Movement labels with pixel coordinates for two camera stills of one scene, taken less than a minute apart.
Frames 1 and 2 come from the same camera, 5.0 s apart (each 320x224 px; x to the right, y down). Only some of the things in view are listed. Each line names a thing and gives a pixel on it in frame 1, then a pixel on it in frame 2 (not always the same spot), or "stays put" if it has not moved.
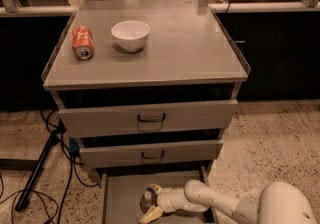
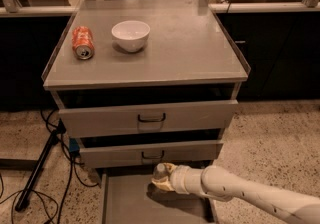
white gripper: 165,198 -> 179,178
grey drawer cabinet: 148,86 stays put
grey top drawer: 181,117 stays put
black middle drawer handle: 153,157 stays put
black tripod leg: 23,201 stays put
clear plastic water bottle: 148,200 -> 160,171
